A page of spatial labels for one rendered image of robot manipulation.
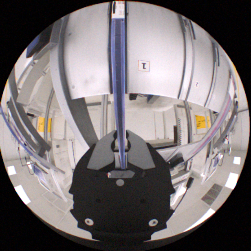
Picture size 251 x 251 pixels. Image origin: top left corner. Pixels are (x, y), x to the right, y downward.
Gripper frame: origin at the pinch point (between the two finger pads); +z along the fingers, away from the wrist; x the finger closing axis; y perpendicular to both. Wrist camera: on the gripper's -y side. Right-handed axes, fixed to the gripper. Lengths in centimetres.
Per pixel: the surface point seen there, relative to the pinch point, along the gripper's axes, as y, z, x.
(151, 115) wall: 57, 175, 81
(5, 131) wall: -14, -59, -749
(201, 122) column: 64, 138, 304
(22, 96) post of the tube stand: -14.2, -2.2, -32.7
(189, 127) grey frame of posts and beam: 17, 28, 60
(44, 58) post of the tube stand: -30.0, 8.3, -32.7
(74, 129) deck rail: -0.7, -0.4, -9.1
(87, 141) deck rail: 3.5, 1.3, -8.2
